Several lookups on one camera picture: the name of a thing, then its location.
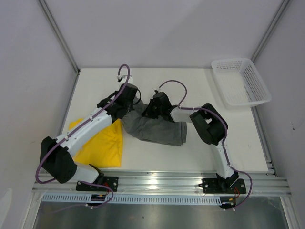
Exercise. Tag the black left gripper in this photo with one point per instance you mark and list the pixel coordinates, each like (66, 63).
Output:
(131, 106)

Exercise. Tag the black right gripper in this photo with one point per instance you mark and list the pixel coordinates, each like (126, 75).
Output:
(148, 113)

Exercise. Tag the grey shorts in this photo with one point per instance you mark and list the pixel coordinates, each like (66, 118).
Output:
(153, 130)

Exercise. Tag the yellow shorts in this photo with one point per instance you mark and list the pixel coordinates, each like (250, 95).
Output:
(104, 150)

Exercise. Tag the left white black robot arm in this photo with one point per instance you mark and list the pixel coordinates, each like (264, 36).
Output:
(57, 154)

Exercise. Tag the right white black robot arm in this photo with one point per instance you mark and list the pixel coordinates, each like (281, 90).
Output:
(210, 126)

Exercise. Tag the white plastic basket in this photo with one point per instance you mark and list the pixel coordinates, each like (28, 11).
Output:
(239, 83)

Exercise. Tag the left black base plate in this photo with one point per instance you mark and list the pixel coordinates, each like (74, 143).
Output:
(99, 184)

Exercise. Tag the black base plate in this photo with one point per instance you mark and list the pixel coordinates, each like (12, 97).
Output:
(99, 184)
(211, 186)

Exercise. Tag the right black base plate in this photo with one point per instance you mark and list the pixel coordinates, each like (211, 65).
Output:
(211, 186)

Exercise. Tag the white slotted cable duct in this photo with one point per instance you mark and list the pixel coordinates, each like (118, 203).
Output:
(132, 199)

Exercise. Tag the left aluminium frame post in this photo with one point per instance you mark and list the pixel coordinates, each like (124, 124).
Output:
(58, 34)

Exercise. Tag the aluminium frame post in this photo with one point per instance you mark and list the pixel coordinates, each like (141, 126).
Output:
(276, 19)
(58, 34)

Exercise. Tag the aluminium mounting rail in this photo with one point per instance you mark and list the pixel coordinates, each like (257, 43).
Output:
(186, 184)

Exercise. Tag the right aluminium frame post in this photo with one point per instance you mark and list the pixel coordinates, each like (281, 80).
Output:
(276, 19)

